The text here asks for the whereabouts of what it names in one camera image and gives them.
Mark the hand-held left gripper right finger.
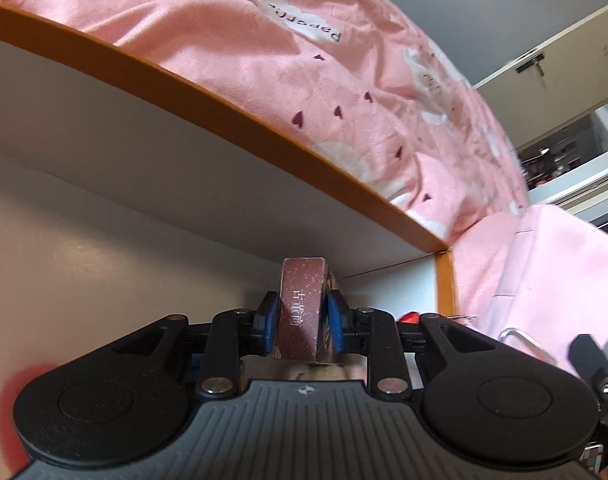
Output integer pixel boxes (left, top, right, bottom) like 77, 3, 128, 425
325, 290, 502, 396

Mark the black door handle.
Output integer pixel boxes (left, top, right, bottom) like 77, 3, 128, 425
514, 55, 545, 77

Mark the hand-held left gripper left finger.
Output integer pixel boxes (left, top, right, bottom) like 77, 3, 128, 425
104, 290, 281, 397

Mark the white door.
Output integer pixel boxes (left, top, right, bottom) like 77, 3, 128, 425
471, 0, 608, 151

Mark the small maroon box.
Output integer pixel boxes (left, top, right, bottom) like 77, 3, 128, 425
274, 256, 345, 366

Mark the pink round puff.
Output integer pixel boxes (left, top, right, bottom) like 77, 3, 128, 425
0, 364, 52, 463

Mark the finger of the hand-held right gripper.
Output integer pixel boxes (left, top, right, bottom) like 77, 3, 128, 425
568, 332, 608, 403

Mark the orange cardboard box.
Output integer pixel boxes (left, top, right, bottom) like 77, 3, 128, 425
0, 0, 457, 480

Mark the pink printed blanket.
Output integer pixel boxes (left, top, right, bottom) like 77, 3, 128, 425
0, 0, 534, 321

